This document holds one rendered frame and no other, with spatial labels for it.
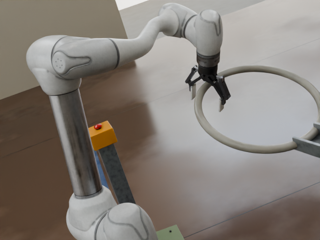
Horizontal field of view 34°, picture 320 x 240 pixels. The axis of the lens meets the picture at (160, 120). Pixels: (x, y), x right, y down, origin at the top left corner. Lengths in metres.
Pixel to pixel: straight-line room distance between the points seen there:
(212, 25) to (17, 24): 5.69
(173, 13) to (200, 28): 0.13
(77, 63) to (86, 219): 0.57
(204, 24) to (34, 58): 0.61
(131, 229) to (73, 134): 0.36
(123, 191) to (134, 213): 0.99
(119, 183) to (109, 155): 0.17
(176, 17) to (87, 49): 0.52
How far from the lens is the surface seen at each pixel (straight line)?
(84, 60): 1.51
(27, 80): 7.57
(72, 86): 1.67
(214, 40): 1.90
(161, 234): 2.02
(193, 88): 2.13
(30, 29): 7.41
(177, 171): 4.15
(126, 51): 1.61
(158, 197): 3.90
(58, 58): 1.52
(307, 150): 1.83
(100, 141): 2.50
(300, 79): 2.12
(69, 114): 1.70
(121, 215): 1.68
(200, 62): 1.98
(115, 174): 2.61
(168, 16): 1.95
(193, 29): 1.91
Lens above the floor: 2.04
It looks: 24 degrees down
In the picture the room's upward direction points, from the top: 18 degrees counter-clockwise
